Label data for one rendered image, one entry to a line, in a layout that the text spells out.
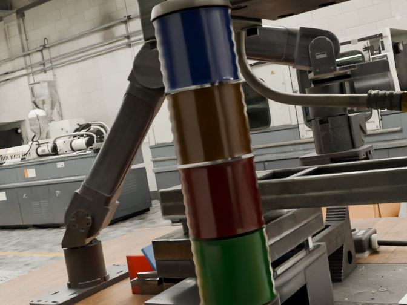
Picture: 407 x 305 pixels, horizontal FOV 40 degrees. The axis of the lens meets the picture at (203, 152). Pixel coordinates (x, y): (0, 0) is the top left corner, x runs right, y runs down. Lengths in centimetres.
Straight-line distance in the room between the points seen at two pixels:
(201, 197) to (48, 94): 880
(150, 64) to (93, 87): 931
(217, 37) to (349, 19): 719
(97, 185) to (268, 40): 35
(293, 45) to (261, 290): 63
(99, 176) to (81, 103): 954
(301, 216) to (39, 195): 786
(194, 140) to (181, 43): 4
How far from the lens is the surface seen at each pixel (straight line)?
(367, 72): 89
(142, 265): 86
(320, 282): 63
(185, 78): 26
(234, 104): 26
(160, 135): 658
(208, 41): 26
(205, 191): 26
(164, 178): 661
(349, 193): 48
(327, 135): 87
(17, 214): 891
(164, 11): 26
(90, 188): 91
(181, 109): 26
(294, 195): 49
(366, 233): 91
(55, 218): 821
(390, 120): 519
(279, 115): 566
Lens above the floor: 114
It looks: 3 degrees down
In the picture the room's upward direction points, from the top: 10 degrees counter-clockwise
